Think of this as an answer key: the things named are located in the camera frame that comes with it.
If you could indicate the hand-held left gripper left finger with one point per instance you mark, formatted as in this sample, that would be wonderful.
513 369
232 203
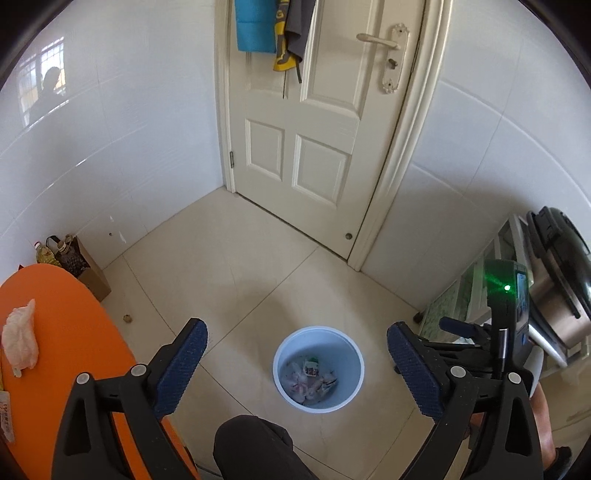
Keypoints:
182 369

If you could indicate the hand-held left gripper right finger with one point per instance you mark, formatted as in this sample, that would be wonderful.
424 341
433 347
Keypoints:
413 369

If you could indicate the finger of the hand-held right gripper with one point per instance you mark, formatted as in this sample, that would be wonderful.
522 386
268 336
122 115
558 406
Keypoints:
466 353
457 325

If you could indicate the white round waste bin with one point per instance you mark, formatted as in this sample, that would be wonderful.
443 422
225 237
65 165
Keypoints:
318 339

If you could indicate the black steel electric cooker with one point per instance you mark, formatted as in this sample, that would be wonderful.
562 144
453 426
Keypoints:
561 277

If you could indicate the small white printed carton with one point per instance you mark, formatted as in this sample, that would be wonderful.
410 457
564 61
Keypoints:
312 368

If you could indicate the person's dark trouser leg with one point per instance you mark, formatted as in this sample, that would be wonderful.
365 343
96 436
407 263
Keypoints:
258 452

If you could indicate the pile of crumpled wrappers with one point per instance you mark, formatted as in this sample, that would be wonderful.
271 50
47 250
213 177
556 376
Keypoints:
300 385

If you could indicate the orange round table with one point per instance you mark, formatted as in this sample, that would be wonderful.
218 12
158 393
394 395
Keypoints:
69 323

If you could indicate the brown cardboard box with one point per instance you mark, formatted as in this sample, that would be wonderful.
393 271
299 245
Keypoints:
94 279

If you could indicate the crumpled white tissue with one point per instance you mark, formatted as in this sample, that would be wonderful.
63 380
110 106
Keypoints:
18 341

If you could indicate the black white pouch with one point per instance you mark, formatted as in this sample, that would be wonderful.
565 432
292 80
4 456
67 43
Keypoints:
62 244

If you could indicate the yellow cooking oil bottle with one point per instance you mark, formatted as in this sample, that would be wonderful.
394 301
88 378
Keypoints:
46 254

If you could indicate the beige printed packet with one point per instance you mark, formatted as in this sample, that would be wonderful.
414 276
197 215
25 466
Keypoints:
7 415

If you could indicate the white panel door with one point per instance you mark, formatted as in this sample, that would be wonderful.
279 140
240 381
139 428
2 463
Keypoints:
323 115

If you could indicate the grey yellow hanging cloth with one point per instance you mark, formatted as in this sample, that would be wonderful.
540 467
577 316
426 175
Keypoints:
293 32

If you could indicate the blue hanging towel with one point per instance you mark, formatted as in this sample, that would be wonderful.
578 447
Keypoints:
254 27

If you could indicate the white door frame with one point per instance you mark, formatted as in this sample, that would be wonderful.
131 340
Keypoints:
397 157

